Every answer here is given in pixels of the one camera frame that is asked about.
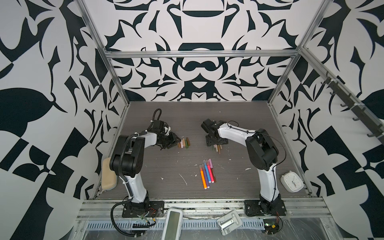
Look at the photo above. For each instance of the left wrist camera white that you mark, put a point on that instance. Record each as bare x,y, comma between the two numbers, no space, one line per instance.
167,130

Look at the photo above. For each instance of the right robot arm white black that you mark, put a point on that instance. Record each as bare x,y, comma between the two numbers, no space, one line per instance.
262,150

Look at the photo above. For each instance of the aluminium frame front rail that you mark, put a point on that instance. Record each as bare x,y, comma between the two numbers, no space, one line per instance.
294,207

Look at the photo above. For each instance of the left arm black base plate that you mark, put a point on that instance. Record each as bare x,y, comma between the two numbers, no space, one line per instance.
151,208

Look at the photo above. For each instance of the white handheld tablet device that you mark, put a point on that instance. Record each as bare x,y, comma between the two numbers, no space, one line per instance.
173,224

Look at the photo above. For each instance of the white round timer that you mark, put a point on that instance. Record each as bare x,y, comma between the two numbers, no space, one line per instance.
292,182

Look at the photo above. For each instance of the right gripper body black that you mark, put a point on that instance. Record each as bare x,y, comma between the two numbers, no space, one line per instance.
210,141

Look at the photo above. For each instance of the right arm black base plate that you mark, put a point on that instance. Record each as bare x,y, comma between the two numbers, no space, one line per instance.
264,208

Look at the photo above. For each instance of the purple highlighter pen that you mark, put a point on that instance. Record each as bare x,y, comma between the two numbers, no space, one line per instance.
206,181

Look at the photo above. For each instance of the grey metal bracket box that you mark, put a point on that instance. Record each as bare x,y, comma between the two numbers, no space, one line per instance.
229,222

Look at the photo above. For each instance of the beige sponge block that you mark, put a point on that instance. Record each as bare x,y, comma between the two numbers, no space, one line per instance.
109,178

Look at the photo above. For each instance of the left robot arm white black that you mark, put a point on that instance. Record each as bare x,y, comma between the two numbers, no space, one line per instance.
128,158

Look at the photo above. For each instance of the pink cap brown pen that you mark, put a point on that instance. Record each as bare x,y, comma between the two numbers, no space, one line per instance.
211,165

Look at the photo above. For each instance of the aluminium frame back beam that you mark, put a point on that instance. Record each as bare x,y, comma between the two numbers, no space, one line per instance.
200,54

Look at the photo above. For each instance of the orange highlighter pen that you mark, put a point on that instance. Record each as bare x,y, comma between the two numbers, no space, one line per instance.
203,177

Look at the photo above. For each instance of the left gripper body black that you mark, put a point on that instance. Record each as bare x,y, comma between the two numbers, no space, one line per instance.
168,141

